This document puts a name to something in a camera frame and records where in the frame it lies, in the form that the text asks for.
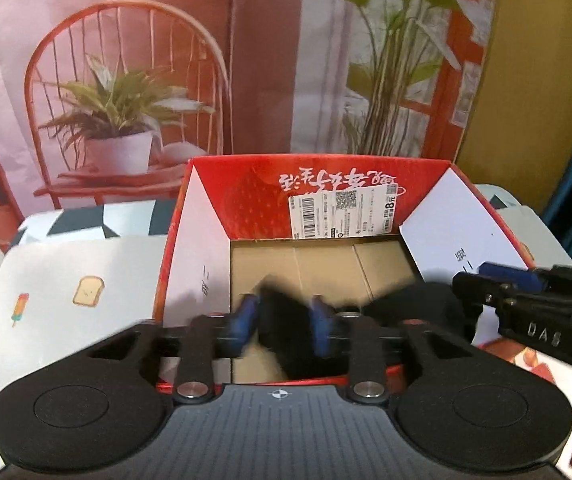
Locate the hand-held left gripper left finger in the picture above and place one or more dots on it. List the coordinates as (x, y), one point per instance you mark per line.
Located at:
(246, 317)

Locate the red cardboard box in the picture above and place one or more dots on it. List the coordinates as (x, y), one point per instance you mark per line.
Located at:
(256, 195)

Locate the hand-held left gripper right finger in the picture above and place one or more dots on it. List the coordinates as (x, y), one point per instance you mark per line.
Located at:
(321, 329)

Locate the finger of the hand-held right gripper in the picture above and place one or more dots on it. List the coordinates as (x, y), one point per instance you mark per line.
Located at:
(478, 288)
(506, 273)

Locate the black cloth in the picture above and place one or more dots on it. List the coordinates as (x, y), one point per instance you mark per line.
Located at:
(286, 320)

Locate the wall poster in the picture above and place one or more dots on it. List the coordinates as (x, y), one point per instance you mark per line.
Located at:
(266, 60)

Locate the white food-print table mat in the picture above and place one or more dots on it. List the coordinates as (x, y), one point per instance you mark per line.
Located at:
(66, 310)

